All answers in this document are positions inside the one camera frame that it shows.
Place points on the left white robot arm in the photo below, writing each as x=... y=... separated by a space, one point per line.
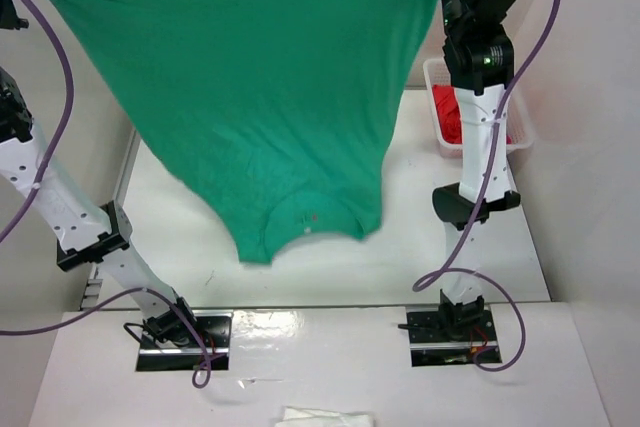
x=86 y=233

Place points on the green tank top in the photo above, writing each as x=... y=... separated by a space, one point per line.
x=276 y=113

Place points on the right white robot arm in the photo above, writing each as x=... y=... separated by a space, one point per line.
x=479 y=56

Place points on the red tank top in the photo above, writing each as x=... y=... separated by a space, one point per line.
x=448 y=112

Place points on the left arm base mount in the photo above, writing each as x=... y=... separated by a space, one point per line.
x=214 y=327

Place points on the white plastic basket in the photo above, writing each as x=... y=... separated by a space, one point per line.
x=519 y=131

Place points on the white crumpled cloth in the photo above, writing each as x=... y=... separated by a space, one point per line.
x=323 y=418

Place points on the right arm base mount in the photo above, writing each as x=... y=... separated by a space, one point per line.
x=431 y=344

